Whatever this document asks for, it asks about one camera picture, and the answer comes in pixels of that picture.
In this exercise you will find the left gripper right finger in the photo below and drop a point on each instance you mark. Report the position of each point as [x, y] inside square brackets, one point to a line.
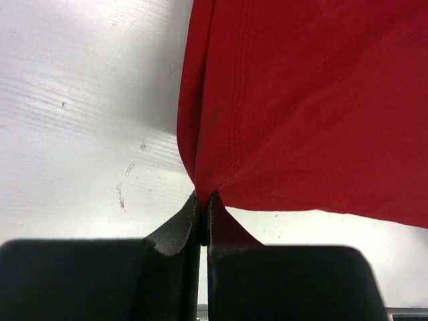
[248, 280]

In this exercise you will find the dark red t shirt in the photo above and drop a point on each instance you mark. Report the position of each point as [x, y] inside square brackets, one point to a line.
[303, 105]

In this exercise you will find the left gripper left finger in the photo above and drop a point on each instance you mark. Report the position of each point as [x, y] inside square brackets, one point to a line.
[153, 278]

